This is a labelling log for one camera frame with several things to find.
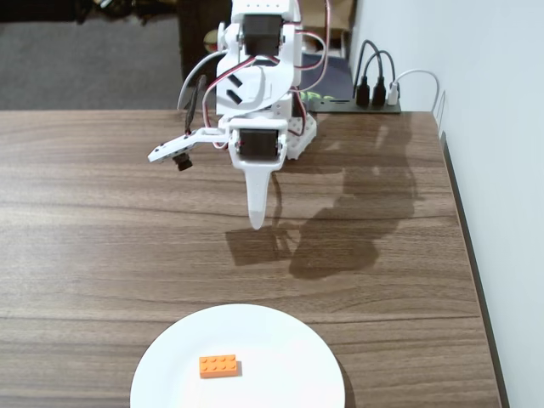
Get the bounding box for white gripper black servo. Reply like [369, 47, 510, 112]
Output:
[228, 118, 289, 231]

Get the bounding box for orange lego block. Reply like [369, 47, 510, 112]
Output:
[198, 354, 242, 379]

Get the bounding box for white round plate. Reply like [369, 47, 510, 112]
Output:
[129, 303, 346, 408]

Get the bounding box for black power strip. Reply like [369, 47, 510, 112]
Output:
[309, 99, 403, 115]

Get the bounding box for dark bag with green print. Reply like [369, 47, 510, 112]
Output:
[300, 53, 354, 103]

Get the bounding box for round red cream object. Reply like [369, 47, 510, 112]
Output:
[203, 29, 221, 54]

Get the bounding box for dark cabinet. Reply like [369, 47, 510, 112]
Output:
[178, 0, 234, 112]

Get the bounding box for brown paper bag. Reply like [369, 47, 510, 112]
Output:
[297, 0, 358, 31]

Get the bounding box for black furniture base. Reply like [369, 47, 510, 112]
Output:
[0, 0, 179, 26]

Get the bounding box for wrist camera on white mount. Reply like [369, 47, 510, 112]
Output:
[147, 129, 230, 173]

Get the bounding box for black camera cable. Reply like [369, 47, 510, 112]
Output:
[184, 75, 208, 137]

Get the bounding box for red white black servo wire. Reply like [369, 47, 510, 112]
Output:
[202, 54, 281, 150]
[297, 0, 333, 86]

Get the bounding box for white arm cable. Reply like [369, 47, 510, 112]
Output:
[176, 49, 222, 112]

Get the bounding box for black plug with cable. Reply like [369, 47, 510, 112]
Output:
[354, 40, 383, 107]
[371, 49, 397, 106]

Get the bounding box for white plug with cable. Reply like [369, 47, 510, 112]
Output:
[386, 68, 441, 118]

